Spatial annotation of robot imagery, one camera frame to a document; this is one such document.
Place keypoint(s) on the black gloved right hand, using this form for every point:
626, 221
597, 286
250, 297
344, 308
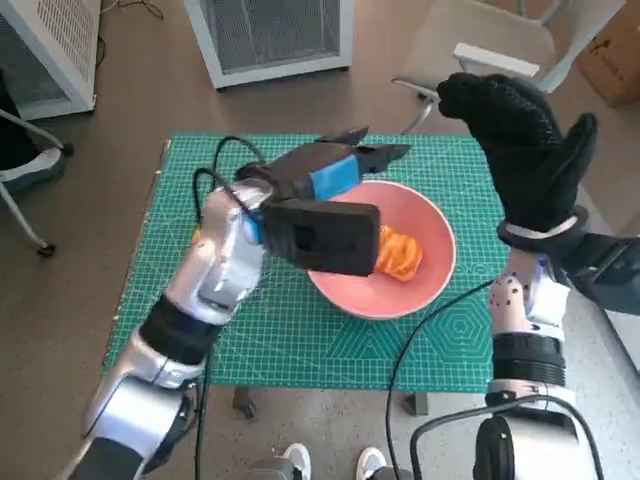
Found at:
535, 160

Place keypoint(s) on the black left hand blue tape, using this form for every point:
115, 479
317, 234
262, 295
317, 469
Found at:
300, 170

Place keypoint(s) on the rectangular orange toy bread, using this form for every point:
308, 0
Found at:
400, 255

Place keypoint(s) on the pink bowl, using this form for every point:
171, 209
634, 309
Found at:
435, 280

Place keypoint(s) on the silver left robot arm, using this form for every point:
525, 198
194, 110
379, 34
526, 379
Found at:
220, 270

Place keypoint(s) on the brown cardboard box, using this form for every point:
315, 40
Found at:
615, 65

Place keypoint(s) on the white cabinet with mesh front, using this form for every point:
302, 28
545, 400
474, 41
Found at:
275, 30

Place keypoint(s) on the beige office chair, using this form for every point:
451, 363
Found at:
475, 25

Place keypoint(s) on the green cutting mat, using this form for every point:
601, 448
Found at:
300, 340

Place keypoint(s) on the white flat board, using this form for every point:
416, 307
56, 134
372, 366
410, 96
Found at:
627, 345

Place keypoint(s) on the person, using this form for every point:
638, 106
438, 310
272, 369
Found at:
30, 165

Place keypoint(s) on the white perforated metal cabinet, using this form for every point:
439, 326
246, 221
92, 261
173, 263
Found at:
60, 40

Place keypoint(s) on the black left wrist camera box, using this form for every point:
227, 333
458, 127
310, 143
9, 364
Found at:
325, 235

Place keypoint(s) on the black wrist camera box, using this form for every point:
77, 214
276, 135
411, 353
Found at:
325, 235
610, 265

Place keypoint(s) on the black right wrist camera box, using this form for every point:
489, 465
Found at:
610, 265

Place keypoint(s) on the grey wheeled chair frame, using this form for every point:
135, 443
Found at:
46, 250

